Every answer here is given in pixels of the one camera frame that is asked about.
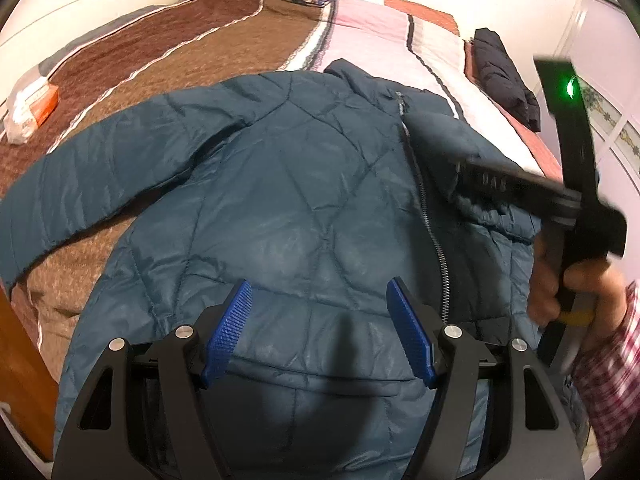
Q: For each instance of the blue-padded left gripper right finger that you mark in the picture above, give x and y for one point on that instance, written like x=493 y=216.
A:
x=527 y=434

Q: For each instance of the orange white plastic package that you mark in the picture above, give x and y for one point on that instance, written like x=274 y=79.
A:
x=31 y=102

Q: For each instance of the striped brown pink bed blanket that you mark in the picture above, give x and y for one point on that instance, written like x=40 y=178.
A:
x=199 y=43

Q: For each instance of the red plaid sleeve forearm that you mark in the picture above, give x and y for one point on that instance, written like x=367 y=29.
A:
x=607 y=380

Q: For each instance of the white panelled wardrobe door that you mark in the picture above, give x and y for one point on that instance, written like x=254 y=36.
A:
x=599 y=39

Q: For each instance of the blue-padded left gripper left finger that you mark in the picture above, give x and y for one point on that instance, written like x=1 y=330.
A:
x=111 y=432

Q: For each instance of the person's right hand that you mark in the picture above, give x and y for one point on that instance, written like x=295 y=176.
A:
x=597 y=277

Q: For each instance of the folded black garment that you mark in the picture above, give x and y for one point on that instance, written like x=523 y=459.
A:
x=500 y=79

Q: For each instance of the teal quilted puffer jacket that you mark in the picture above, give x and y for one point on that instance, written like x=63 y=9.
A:
x=300 y=160

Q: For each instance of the brown wooden bed frame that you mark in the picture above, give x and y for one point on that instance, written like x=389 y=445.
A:
x=26 y=384

